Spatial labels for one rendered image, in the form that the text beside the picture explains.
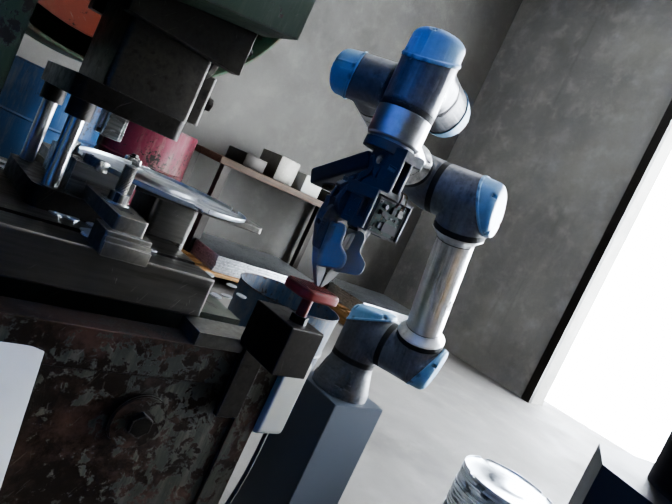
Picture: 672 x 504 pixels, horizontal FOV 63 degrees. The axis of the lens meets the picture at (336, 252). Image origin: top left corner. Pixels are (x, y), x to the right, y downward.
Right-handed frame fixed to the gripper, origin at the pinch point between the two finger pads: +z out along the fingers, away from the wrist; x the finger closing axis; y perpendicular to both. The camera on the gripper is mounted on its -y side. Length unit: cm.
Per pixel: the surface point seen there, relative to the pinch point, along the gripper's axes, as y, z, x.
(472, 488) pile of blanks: -13, 47, 101
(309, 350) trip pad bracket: 3.0, 9.8, 1.5
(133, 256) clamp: -7.7, 6.2, -22.1
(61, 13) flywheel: -66, -21, -27
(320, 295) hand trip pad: 3.0, 2.0, -1.0
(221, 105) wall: -363, -43, 157
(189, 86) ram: -25.5, -16.6, -16.5
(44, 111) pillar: -40, -4, -30
